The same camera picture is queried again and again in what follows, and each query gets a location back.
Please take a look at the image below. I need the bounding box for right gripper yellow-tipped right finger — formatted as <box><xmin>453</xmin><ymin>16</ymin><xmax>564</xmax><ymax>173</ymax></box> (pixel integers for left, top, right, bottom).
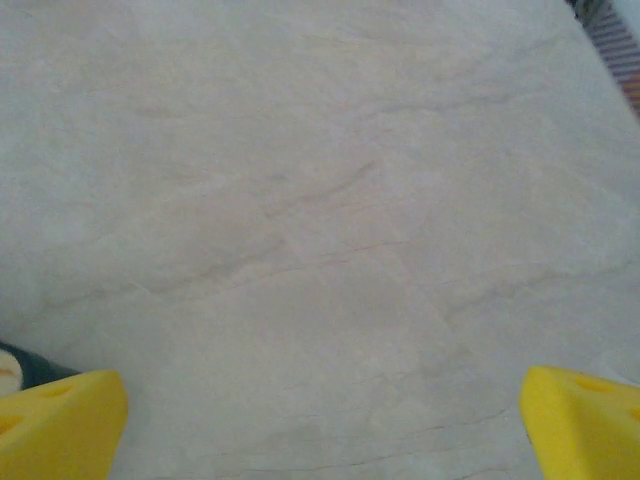
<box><xmin>518</xmin><ymin>364</ymin><xmax>640</xmax><ymax>480</ymax></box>

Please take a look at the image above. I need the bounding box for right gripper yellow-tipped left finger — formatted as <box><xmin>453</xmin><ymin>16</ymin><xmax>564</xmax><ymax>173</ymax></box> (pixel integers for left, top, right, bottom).
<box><xmin>0</xmin><ymin>368</ymin><xmax>129</xmax><ymax>480</ymax></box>

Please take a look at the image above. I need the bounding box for dark blue painted box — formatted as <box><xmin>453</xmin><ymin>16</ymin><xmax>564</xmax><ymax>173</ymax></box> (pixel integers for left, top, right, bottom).
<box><xmin>0</xmin><ymin>339</ymin><xmax>84</xmax><ymax>396</ymax></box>

